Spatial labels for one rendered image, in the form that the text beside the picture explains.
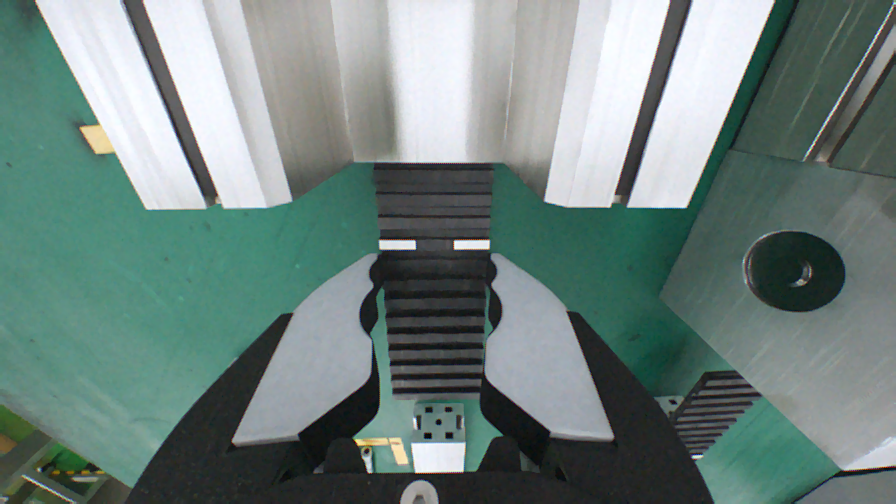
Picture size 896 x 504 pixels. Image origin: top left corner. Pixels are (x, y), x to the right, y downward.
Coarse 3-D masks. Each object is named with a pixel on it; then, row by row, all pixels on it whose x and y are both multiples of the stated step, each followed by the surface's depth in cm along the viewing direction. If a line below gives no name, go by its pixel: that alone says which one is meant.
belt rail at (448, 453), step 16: (416, 416) 21; (432, 416) 21; (448, 416) 21; (416, 432) 20; (432, 432) 20; (448, 432) 20; (464, 432) 20; (416, 448) 19; (432, 448) 19; (448, 448) 19; (464, 448) 20; (416, 464) 21; (432, 464) 21; (448, 464) 21
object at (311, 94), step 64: (64, 0) 3; (128, 0) 3; (192, 0) 3; (256, 0) 4; (320, 0) 6; (384, 0) 6; (448, 0) 6; (512, 0) 6; (576, 0) 3; (640, 0) 3; (704, 0) 3; (768, 0) 3; (128, 64) 3; (192, 64) 3; (256, 64) 4; (320, 64) 6; (384, 64) 7; (448, 64) 7; (512, 64) 7; (576, 64) 4; (640, 64) 3; (704, 64) 3; (128, 128) 4; (192, 128) 4; (256, 128) 4; (320, 128) 6; (384, 128) 7; (448, 128) 7; (512, 128) 7; (576, 128) 4; (640, 128) 4; (704, 128) 4; (192, 192) 4; (256, 192) 4; (576, 192) 4; (640, 192) 4
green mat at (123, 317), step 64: (0, 0) 9; (0, 64) 10; (64, 64) 10; (768, 64) 10; (0, 128) 11; (64, 128) 11; (0, 192) 12; (64, 192) 13; (128, 192) 13; (320, 192) 13; (512, 192) 13; (704, 192) 13; (0, 256) 14; (64, 256) 14; (128, 256) 14; (192, 256) 14; (256, 256) 15; (320, 256) 15; (512, 256) 15; (576, 256) 15; (640, 256) 15; (0, 320) 17; (64, 320) 17; (128, 320) 17; (192, 320) 17; (256, 320) 17; (384, 320) 17; (640, 320) 17; (0, 384) 20; (64, 384) 20; (128, 384) 20; (192, 384) 20; (384, 384) 20; (128, 448) 25; (384, 448) 25; (768, 448) 28
